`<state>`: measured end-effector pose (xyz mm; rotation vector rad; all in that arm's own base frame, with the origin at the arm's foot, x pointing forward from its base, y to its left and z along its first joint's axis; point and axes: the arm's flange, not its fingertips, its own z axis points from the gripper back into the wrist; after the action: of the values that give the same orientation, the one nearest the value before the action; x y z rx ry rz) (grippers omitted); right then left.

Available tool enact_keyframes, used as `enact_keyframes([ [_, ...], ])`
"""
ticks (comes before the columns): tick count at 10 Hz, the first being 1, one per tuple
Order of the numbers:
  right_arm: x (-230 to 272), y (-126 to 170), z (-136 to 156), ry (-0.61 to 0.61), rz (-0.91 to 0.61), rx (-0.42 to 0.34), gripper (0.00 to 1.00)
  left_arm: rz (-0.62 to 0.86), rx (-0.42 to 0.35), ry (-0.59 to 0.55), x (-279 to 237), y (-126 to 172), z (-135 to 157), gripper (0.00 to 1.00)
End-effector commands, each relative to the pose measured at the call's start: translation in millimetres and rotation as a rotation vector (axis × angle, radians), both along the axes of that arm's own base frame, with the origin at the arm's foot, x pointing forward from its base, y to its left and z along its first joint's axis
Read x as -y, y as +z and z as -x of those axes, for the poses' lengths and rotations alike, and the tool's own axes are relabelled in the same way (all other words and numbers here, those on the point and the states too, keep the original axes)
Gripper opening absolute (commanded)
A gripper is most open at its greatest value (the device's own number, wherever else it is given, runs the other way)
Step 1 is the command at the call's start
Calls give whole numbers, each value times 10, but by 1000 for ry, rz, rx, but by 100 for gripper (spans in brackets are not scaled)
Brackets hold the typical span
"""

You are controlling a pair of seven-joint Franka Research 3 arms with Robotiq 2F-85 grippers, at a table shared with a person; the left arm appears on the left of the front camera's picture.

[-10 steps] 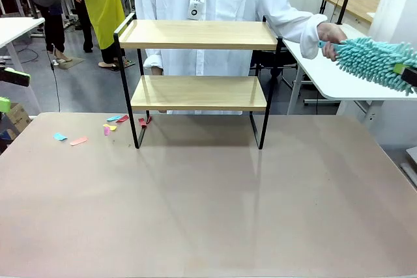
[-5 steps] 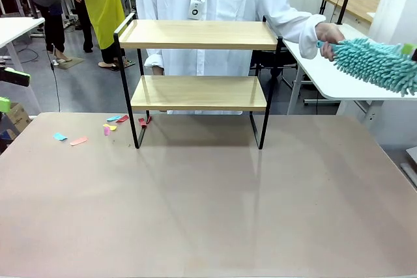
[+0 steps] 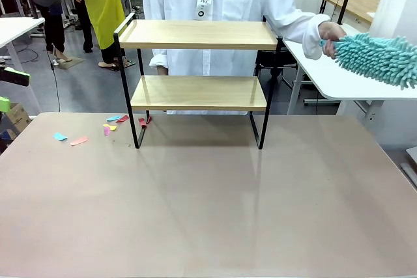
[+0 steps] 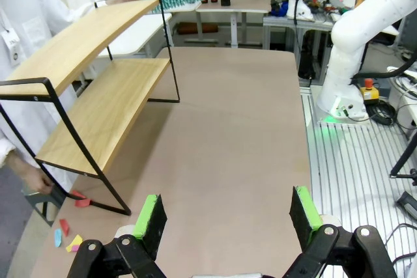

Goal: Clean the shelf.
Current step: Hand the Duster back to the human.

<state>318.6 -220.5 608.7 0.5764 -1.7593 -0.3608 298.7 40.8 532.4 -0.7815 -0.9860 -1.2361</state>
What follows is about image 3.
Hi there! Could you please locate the teal microfiber duster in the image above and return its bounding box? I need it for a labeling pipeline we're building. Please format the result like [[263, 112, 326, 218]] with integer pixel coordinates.
[[319, 32, 417, 91]]

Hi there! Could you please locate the black-framed wooden two-tier shelf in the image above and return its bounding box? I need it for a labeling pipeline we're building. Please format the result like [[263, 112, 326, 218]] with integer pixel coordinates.
[[113, 12, 283, 150]]

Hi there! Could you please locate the person's left hand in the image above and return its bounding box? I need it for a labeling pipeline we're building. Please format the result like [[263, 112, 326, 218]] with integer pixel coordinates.
[[318, 21, 347, 61]]

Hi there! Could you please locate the brown cardboard box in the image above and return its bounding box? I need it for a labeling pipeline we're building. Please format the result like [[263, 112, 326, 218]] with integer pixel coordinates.
[[5, 102, 33, 131]]

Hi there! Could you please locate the white desk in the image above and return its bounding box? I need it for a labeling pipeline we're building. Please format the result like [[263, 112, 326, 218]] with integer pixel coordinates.
[[0, 16, 46, 113]]

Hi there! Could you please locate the grey floor mat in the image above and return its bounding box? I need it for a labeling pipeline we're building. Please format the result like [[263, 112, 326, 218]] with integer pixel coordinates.
[[53, 56, 86, 70]]

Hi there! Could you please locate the person in black clothes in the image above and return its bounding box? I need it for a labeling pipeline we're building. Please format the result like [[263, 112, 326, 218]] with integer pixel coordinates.
[[19, 0, 74, 64]]

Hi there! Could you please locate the person in yellow apron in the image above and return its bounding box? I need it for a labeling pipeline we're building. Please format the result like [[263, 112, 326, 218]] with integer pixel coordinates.
[[66, 0, 136, 71]]

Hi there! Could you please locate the white name badge tag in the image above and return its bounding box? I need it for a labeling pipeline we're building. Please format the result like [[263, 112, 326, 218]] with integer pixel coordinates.
[[192, 0, 209, 21]]

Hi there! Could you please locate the white rounded-corner table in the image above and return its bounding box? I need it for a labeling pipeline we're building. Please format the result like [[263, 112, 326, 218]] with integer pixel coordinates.
[[282, 22, 417, 117]]

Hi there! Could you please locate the light wooden table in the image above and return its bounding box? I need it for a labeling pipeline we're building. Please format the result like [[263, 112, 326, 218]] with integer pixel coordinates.
[[323, 0, 381, 25]]

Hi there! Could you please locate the grey metal mount rail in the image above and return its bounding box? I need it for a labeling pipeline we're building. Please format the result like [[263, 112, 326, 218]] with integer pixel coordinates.
[[399, 146, 417, 191]]

